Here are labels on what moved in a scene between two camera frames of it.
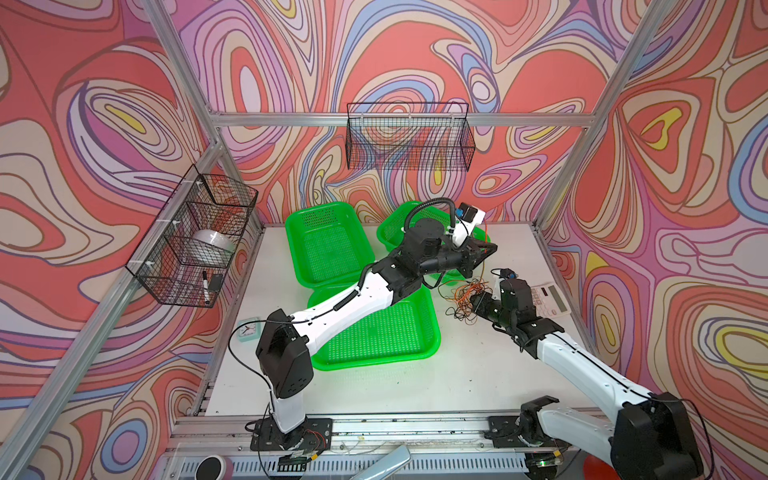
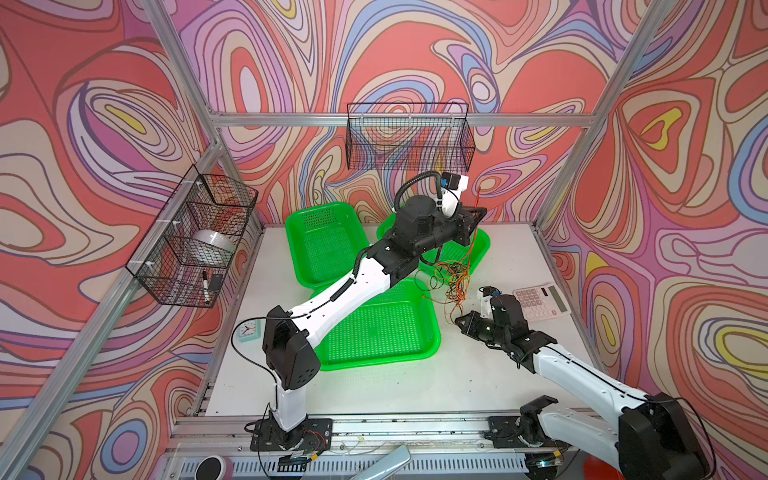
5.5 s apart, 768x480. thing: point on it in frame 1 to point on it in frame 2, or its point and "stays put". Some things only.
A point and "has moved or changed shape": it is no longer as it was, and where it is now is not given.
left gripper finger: x=478 y=251 to x=470 y=216
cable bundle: x=462 y=292 has moved or changed shape
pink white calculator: x=549 y=301 stays put
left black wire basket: x=183 y=258 stays put
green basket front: x=406 y=331 stays put
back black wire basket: x=413 y=136 stays put
